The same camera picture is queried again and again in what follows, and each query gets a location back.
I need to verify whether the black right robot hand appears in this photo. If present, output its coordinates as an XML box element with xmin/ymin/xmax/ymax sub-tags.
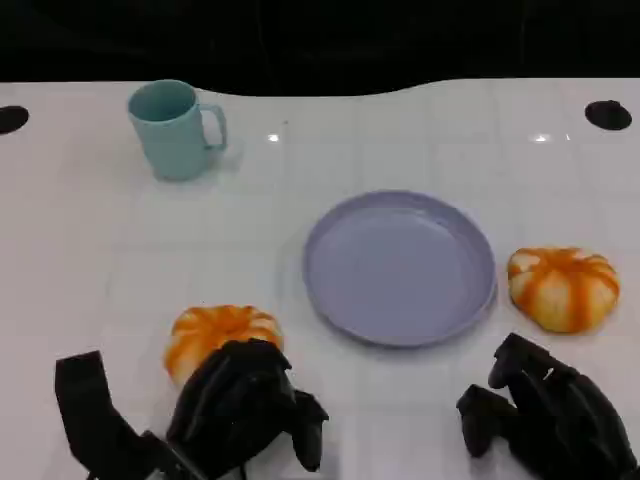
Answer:
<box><xmin>455</xmin><ymin>332</ymin><xmax>640</xmax><ymax>480</ymax></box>

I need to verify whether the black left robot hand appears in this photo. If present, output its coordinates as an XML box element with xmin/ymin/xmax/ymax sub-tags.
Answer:
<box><xmin>166</xmin><ymin>338</ymin><xmax>330</xmax><ymax>473</ymax></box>

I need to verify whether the black table cable hole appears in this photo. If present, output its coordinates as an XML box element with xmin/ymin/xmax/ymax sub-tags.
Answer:
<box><xmin>584</xmin><ymin>99</ymin><xmax>633</xmax><ymax>132</ymax></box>
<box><xmin>0</xmin><ymin>105</ymin><xmax>30</xmax><ymax>135</ymax></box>

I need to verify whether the lilac plate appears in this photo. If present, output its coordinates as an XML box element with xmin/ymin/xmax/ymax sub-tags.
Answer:
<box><xmin>302</xmin><ymin>189</ymin><xmax>499</xmax><ymax>349</ymax></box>

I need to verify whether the orange white toy bread roll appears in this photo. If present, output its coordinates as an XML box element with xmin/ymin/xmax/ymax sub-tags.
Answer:
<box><xmin>507</xmin><ymin>246</ymin><xmax>621</xmax><ymax>334</ymax></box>
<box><xmin>164</xmin><ymin>304</ymin><xmax>285</xmax><ymax>387</ymax></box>

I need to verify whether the pale green mug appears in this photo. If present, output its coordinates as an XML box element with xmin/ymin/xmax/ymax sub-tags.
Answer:
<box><xmin>126</xmin><ymin>79</ymin><xmax>229</xmax><ymax>182</ymax></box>

